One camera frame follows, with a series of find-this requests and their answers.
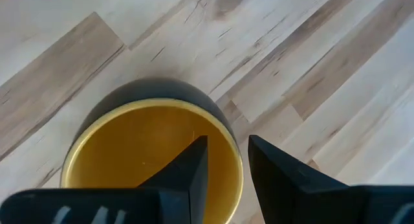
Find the brown mug with yellow inside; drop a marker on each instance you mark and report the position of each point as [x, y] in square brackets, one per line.
[129, 143]

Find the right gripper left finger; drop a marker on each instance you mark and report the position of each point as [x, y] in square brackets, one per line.
[181, 191]

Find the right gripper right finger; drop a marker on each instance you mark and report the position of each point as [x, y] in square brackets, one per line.
[291, 195]

